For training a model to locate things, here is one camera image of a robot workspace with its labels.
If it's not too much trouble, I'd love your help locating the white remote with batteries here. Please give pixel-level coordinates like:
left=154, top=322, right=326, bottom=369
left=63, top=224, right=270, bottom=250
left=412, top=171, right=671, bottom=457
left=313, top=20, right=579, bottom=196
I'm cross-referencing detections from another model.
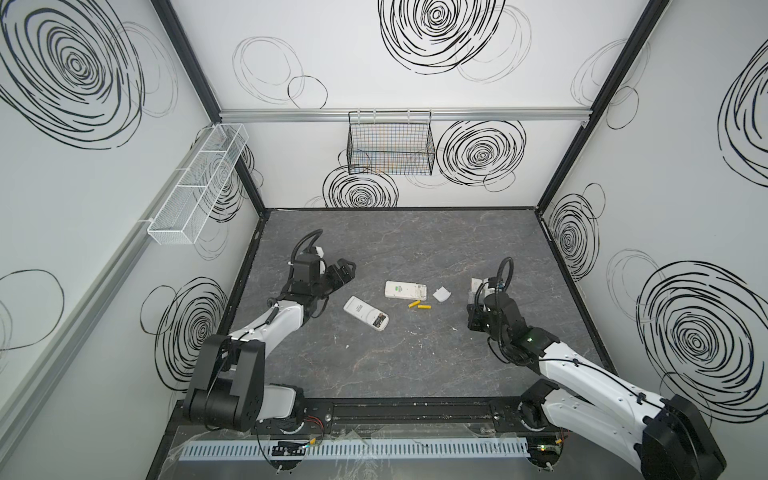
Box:
left=384, top=281, right=428, bottom=301

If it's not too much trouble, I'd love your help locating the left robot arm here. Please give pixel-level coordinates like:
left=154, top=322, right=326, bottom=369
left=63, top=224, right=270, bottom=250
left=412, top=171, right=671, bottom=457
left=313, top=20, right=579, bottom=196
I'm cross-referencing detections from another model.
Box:
left=183, top=248, right=357, bottom=432

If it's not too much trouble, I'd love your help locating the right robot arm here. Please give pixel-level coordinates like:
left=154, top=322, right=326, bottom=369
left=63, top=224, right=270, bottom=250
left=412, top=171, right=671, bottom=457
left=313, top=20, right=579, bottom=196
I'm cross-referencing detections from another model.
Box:
left=467, top=283, right=727, bottom=479

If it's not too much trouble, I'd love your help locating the white mesh shelf basket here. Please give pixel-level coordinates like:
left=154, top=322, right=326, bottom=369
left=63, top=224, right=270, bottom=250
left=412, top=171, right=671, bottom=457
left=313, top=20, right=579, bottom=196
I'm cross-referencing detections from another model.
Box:
left=147, top=123, right=248, bottom=246

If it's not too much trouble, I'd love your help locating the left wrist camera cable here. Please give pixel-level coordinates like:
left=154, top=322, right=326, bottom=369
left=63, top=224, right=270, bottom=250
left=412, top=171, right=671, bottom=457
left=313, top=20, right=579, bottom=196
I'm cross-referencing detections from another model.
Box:
left=289, top=228, right=325, bottom=265

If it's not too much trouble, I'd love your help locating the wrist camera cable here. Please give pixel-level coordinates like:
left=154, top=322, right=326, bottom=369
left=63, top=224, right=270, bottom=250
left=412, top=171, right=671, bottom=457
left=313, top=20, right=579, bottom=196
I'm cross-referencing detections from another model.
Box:
left=289, top=228, right=325, bottom=265
left=494, top=256, right=516, bottom=295

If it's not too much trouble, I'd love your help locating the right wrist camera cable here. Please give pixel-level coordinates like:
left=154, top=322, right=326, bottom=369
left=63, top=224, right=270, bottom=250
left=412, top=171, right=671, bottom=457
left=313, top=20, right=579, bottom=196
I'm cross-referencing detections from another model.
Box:
left=494, top=256, right=516, bottom=295

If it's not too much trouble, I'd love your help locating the white slotted cable duct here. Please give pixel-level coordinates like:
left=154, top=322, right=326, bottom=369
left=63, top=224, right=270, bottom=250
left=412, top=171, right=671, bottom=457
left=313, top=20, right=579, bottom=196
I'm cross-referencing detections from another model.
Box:
left=178, top=438, right=530, bottom=461

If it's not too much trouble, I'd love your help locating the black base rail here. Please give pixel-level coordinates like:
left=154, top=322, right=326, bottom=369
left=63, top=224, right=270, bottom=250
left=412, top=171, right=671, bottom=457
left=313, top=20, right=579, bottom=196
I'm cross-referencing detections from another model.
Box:
left=173, top=395, right=652, bottom=433

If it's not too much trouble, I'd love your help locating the black wire basket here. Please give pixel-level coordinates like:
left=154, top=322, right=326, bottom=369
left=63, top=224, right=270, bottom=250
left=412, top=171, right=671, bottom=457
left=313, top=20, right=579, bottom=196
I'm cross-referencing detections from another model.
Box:
left=346, top=110, right=436, bottom=176

